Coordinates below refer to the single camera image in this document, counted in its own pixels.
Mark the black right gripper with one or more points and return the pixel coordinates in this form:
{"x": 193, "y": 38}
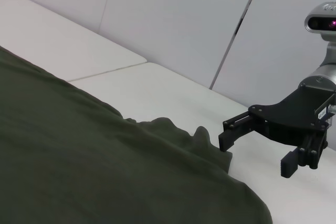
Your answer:
{"x": 294, "y": 113}

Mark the dark green shirt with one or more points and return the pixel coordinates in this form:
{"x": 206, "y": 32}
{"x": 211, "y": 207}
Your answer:
{"x": 78, "y": 155}

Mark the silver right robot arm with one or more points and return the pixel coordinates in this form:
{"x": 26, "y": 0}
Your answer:
{"x": 324, "y": 75}

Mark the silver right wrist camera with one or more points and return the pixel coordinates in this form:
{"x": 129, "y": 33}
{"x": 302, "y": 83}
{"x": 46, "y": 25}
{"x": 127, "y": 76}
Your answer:
{"x": 321, "y": 22}

